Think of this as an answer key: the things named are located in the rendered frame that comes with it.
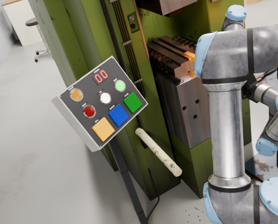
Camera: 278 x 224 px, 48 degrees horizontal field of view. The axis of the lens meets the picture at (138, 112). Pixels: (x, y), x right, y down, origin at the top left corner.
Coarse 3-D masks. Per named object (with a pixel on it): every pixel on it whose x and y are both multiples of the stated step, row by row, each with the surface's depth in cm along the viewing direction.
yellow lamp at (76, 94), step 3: (75, 90) 127; (78, 90) 128; (72, 93) 126; (75, 93) 126; (78, 93) 127; (72, 96) 125; (75, 96) 126; (78, 96) 127; (81, 96) 128; (75, 99) 126; (78, 99) 127
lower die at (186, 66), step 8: (152, 40) 197; (168, 40) 192; (152, 48) 189; (160, 48) 186; (168, 48) 181; (184, 48) 177; (192, 48) 174; (152, 56) 182; (160, 56) 179; (168, 56) 174; (176, 56) 172; (184, 56) 167; (160, 64) 176; (168, 64) 169; (176, 64) 166; (184, 64) 164; (192, 64) 167; (176, 72) 164; (184, 72) 167
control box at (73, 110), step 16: (112, 64) 140; (80, 80) 129; (96, 80) 133; (112, 80) 138; (128, 80) 143; (64, 96) 124; (96, 96) 132; (112, 96) 136; (64, 112) 127; (80, 112) 126; (96, 112) 130; (128, 112) 139; (80, 128) 127; (96, 144) 127
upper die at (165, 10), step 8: (136, 0) 166; (144, 0) 157; (152, 0) 149; (160, 0) 143; (168, 0) 145; (176, 0) 146; (184, 0) 148; (192, 0) 150; (144, 8) 162; (152, 8) 153; (160, 8) 146; (168, 8) 146; (176, 8) 148
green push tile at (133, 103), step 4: (132, 92) 141; (128, 96) 140; (132, 96) 141; (136, 96) 142; (124, 100) 138; (128, 100) 139; (132, 100) 140; (136, 100) 142; (128, 104) 139; (132, 104) 140; (136, 104) 141; (140, 104) 142; (128, 108) 139; (132, 108) 139; (136, 108) 140; (132, 112) 139
